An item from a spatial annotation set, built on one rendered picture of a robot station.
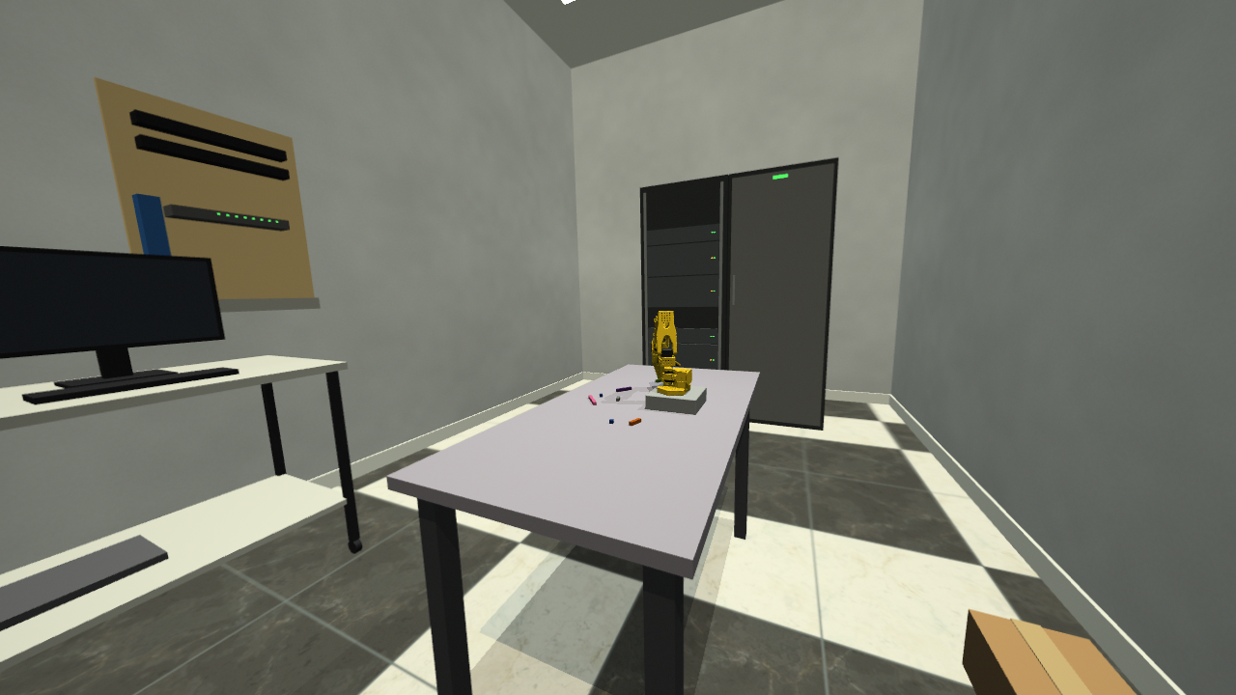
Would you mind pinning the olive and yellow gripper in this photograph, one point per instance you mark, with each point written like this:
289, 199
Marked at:
655, 361

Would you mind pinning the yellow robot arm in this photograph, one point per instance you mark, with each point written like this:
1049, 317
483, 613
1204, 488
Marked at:
674, 380

